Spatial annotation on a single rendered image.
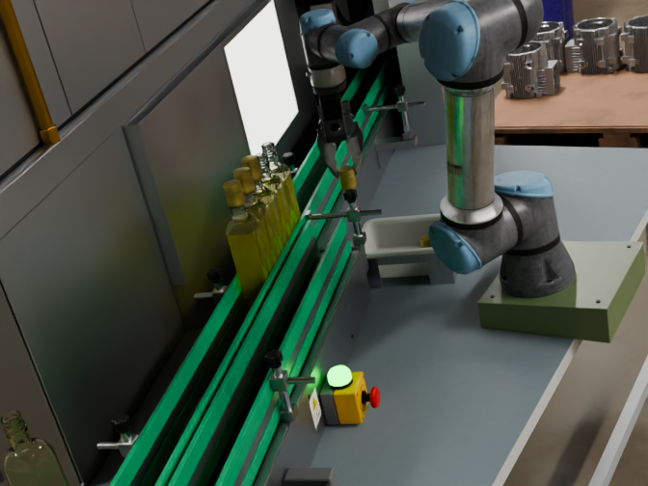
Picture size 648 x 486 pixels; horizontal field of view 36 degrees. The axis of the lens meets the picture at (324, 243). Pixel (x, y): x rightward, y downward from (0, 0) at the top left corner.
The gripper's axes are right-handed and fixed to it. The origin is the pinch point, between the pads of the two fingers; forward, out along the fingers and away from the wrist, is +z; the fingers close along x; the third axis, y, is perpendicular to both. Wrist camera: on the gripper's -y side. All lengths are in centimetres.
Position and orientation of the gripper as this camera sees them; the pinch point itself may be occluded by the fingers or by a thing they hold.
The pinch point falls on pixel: (346, 172)
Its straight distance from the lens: 218.5
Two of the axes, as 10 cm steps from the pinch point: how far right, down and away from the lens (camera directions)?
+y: -0.6, -4.7, 8.8
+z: 1.9, 8.6, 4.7
